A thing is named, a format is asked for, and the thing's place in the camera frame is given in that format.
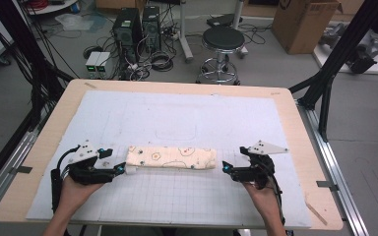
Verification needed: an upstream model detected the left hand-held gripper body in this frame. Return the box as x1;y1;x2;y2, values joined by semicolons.
66;140;122;187

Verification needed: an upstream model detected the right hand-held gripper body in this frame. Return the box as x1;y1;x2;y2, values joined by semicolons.
233;140;290;191

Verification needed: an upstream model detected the cream printed cloth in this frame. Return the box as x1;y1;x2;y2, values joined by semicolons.
125;145;218;175

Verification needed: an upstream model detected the person's left hand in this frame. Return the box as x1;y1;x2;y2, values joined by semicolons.
58;176;105;214

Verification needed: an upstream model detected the person's right hand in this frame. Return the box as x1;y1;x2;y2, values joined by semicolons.
241;181;283;218

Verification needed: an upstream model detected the thin wooden stick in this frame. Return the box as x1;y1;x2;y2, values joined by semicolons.
304;200;329;227

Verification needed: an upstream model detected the white power supply unit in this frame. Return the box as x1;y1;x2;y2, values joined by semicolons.
85;51;101;80
94;51;113;80

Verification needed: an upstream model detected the black round stool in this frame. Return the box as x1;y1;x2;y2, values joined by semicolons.
195;26;247;87

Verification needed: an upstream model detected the large black computer tower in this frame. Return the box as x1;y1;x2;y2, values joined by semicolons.
111;7;144;64

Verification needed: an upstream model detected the white desk leg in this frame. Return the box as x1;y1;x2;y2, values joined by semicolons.
176;0;195;64
231;0;249;60

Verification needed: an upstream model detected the flat black floor device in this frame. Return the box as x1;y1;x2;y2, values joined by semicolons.
206;13;244;30

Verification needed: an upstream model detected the slim black computer tower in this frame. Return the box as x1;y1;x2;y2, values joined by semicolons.
141;5;162;54

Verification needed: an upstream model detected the clear plastic bag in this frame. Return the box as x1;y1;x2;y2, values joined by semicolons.
54;13;95;32

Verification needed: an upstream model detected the brown cardboard box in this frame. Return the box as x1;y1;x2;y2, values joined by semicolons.
270;0;343;55

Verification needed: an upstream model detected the grey machine on board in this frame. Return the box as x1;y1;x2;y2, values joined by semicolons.
319;22;378;75

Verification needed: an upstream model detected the round white table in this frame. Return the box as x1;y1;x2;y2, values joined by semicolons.
25;0;80;16

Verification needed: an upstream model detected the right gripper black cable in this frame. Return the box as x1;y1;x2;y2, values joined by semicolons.
268;175;287;228

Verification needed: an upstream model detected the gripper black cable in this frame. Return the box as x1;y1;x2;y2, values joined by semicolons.
50;145;81;214
268;175;287;228

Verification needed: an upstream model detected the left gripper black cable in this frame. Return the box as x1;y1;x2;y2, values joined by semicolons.
50;145;81;214

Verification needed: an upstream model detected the aluminium rail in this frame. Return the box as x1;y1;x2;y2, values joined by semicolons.
295;99;371;236
0;130;39;224

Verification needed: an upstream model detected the tangle of floor cables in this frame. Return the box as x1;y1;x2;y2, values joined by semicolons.
123;30;178;82

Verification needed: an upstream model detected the black metal frame stand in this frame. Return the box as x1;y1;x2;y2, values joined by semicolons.
0;0;76;133
287;0;378;144

